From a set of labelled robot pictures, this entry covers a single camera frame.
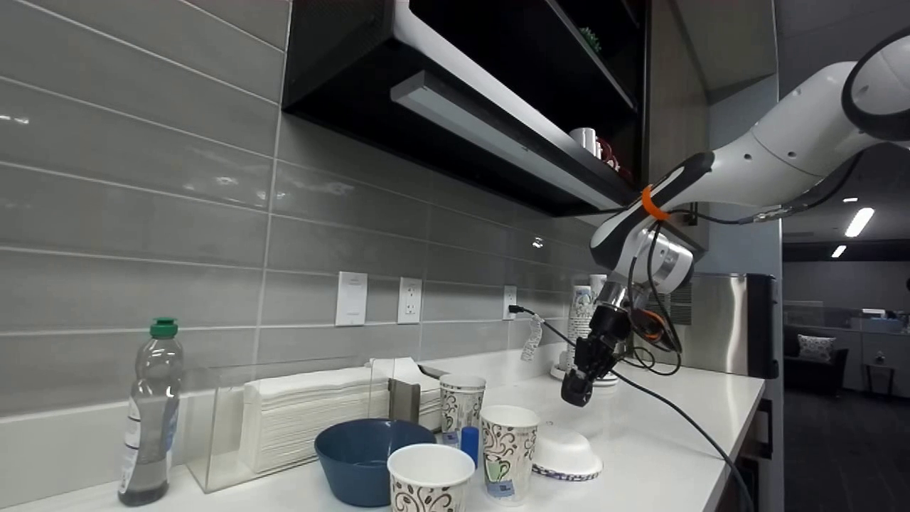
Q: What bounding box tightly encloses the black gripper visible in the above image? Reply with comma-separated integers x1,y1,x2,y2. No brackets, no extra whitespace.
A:
561,305,638,406

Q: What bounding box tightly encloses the white upturned bowl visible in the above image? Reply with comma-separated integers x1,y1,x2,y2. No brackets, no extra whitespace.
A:
528,428,603,485

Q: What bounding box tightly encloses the blue bowl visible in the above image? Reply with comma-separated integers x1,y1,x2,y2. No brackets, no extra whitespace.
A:
313,419,437,509

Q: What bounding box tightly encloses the white cylindrical container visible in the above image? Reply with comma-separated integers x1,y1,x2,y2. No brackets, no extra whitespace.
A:
566,278,598,335

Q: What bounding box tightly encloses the patterned paper cup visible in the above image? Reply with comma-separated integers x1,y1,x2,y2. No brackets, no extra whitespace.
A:
383,440,478,512
478,405,541,499
437,374,490,449

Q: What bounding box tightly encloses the small blue cylinder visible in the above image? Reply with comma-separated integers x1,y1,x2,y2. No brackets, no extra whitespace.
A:
458,425,484,466

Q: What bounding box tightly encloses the stainless steel refrigerator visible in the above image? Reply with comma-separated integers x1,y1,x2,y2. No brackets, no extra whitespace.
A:
683,270,780,381

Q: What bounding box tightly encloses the dark armchair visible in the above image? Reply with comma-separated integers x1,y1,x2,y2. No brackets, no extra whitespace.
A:
781,325,849,395

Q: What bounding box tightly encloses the white mug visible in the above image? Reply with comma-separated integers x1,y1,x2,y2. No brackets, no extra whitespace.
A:
568,125,605,162

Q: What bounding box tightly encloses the white napkin stack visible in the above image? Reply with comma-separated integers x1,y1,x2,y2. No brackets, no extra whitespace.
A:
239,368,392,475

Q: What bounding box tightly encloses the black upper cabinet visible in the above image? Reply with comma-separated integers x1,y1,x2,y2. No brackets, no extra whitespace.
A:
281,0,656,220

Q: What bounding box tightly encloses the clear bottle with green cap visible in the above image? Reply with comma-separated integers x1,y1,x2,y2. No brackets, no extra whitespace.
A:
116,320,185,506

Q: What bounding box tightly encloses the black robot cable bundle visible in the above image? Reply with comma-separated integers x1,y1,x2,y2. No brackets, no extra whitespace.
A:
620,152,869,379

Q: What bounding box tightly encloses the dark green power cable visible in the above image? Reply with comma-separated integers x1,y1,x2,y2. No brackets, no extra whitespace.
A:
508,305,757,512

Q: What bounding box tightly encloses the white light switch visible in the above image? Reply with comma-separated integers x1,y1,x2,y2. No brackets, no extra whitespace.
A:
333,270,370,327

